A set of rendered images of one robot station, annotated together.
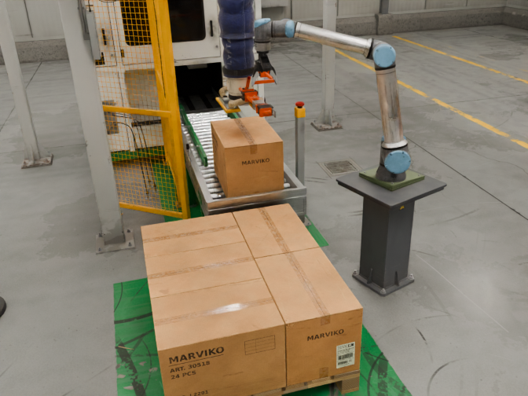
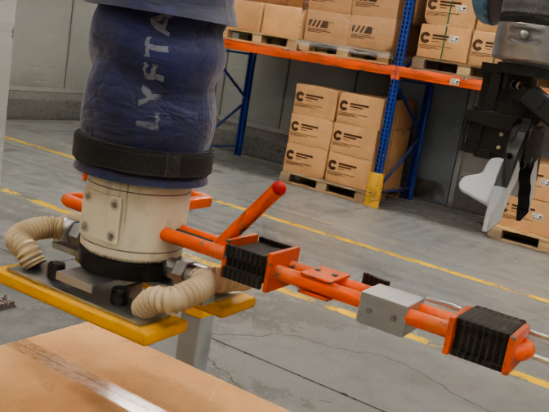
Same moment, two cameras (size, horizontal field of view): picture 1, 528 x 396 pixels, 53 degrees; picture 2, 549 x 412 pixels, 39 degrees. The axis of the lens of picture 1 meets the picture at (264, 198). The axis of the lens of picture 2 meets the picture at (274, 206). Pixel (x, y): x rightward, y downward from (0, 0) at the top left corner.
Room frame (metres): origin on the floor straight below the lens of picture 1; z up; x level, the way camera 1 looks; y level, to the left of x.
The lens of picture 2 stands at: (2.60, 0.85, 1.58)
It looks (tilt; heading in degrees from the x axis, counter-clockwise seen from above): 11 degrees down; 315
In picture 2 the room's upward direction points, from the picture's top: 9 degrees clockwise
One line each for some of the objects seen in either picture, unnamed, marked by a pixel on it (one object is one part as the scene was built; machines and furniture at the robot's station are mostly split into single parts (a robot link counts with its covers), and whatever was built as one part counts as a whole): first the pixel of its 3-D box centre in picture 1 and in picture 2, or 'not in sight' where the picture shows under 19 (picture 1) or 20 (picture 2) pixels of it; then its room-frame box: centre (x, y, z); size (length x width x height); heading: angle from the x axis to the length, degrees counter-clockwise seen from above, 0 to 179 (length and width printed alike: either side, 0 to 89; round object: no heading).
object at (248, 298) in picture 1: (238, 290); not in sight; (2.55, 0.17, 0.34); 1.20 x 1.00 x 0.40; 14
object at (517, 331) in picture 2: (263, 110); (486, 338); (3.06, -0.02, 1.26); 0.08 x 0.07 x 0.05; 15
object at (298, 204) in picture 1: (258, 211); not in sight; (3.27, 0.04, 0.48); 0.70 x 0.03 x 0.15; 104
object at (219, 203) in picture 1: (258, 198); not in sight; (3.28, 0.04, 0.58); 0.70 x 0.03 x 0.06; 104
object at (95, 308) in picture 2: (227, 102); (86, 289); (3.61, 0.23, 1.16); 0.34 x 0.10 x 0.05; 15
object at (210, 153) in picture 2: (240, 68); (145, 151); (3.64, 0.13, 1.38); 0.23 x 0.23 x 0.04
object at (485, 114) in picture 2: (262, 60); (510, 114); (3.09, -0.02, 1.54); 0.09 x 0.08 x 0.12; 14
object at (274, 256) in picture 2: (249, 95); (260, 261); (3.40, 0.07, 1.26); 0.10 x 0.08 x 0.06; 105
